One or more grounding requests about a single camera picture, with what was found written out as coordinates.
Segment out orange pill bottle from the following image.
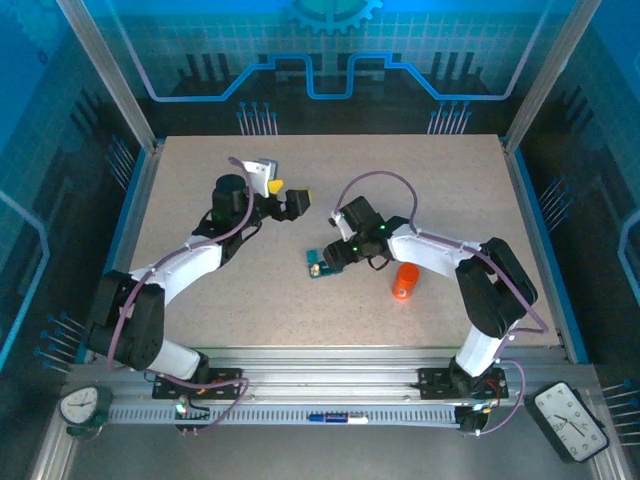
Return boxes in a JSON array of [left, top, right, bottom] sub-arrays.
[[391, 262, 421, 302]]

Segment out blue table edge strip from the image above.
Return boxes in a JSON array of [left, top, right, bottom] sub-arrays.
[[74, 147, 151, 365], [513, 147, 592, 365]]

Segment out aluminium base beam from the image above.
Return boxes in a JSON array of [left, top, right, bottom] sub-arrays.
[[67, 346, 599, 405]]

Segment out blue white marker pen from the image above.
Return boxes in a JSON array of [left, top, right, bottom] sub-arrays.
[[307, 412, 370, 427]]

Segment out black connector block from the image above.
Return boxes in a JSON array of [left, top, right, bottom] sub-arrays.
[[457, 404, 494, 435]]

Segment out round green alarm clock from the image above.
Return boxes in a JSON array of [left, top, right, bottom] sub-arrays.
[[59, 383, 115, 442]]

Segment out black rectangular clock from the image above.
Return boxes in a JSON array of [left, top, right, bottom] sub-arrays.
[[523, 380, 611, 464]]

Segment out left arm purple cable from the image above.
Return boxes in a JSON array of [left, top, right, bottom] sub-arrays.
[[107, 156, 256, 436]]

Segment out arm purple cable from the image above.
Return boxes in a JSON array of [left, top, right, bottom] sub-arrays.
[[333, 170, 549, 437], [107, 156, 256, 436]]

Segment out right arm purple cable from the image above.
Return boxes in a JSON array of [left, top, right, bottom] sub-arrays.
[[333, 170, 549, 437]]

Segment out aluminium side rail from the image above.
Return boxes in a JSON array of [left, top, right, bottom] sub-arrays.
[[501, 137, 569, 351], [97, 139, 164, 351]]

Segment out aluminium frame post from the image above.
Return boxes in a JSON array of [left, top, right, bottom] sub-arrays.
[[502, 0, 605, 154], [55, 0, 162, 154]]

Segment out slotted grey cable duct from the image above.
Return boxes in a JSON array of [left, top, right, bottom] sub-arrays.
[[107, 403, 462, 428]]

